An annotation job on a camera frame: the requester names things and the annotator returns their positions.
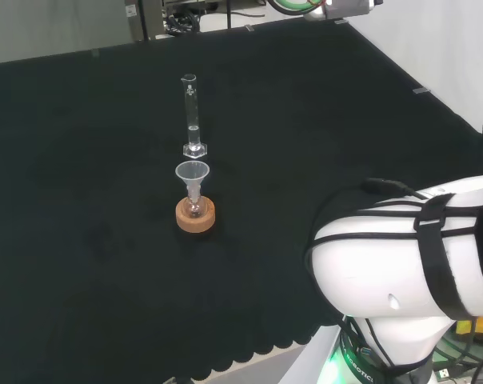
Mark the clear glass graduated cylinder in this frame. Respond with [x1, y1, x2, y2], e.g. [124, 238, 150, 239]
[180, 74, 209, 160]

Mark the small round-bottom glass flask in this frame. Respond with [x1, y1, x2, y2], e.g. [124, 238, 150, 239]
[185, 191, 206, 219]

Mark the clear plastic funnel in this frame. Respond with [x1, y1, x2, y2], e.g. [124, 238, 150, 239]
[174, 161, 212, 201]

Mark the black bench cloth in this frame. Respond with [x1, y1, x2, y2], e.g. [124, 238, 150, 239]
[0, 18, 483, 381]

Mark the cork ring stand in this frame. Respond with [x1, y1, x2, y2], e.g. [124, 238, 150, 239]
[175, 196, 218, 233]

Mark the black cable bundle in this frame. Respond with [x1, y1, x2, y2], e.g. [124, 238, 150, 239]
[164, 10, 201, 34]

